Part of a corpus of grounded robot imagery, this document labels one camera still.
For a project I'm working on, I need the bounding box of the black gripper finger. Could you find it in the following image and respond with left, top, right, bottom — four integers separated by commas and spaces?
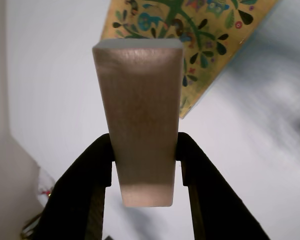
36, 132, 116, 240
174, 131, 271, 240

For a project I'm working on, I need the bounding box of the wooden Jenga block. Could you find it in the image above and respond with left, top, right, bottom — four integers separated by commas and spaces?
91, 38, 184, 208

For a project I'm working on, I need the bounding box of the yellow blue floral box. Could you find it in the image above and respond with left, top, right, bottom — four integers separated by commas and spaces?
99, 0, 279, 120

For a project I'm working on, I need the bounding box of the white object with red stripe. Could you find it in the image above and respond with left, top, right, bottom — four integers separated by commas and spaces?
36, 167, 55, 204

